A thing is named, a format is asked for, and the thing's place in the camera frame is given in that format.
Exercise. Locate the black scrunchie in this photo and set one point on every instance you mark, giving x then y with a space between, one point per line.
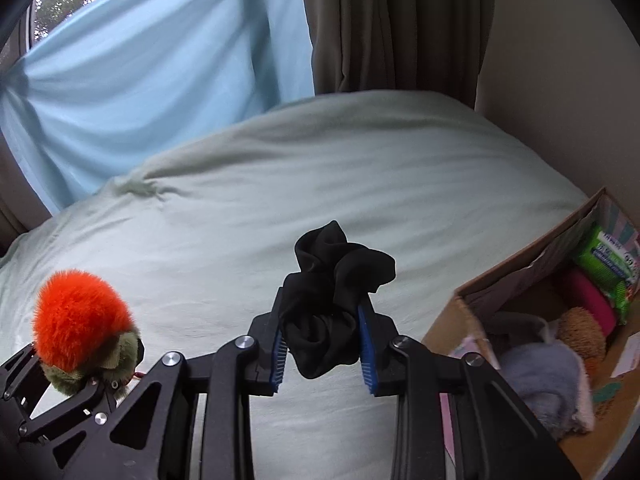
320 330

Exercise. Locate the beige curtain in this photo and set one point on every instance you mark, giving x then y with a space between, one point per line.
390 25
12 210

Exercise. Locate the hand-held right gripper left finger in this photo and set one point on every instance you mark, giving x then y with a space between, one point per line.
277 360

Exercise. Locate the green tissue packet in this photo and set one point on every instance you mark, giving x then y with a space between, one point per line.
605 260

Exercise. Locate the pink zip pouch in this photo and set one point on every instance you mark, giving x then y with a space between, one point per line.
590 295

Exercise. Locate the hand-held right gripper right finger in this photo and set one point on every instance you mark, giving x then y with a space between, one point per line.
367 355

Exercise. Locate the pale green bed sheet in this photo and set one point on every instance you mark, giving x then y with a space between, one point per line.
350 170

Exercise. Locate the orange and green plush toy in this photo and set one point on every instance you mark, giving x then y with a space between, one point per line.
80 315

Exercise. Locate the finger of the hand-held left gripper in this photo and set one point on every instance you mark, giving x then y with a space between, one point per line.
20 370
75 430

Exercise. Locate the white framed window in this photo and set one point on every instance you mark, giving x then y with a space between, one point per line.
30 25

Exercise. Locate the light blue hanging cloth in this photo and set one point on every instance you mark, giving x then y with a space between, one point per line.
150 85

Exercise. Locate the white fuzzy cloth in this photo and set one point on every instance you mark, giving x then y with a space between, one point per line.
540 375

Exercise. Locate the patterned cardboard box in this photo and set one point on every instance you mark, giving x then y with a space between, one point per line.
550 250

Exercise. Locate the brown plush toy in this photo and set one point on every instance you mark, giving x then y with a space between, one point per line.
580 332

